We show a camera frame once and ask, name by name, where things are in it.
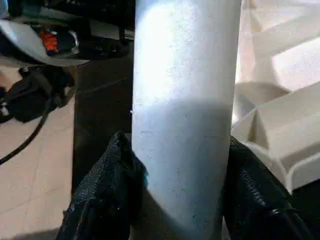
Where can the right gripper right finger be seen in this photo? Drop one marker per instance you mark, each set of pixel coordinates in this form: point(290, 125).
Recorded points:
point(262, 195)

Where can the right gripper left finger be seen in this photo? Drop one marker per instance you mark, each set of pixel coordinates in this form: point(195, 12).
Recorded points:
point(105, 190)

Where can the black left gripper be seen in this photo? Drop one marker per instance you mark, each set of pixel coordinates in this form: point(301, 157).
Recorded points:
point(60, 43)

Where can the white plastic table top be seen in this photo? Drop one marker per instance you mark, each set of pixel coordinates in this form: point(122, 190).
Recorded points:
point(287, 125)

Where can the white plastic table leg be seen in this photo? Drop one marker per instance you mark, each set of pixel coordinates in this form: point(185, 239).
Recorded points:
point(182, 100)

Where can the black robot foot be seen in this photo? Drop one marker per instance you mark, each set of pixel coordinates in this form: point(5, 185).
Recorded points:
point(30, 100)

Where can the black mat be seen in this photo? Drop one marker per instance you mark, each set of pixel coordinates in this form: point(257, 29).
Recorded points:
point(100, 100)

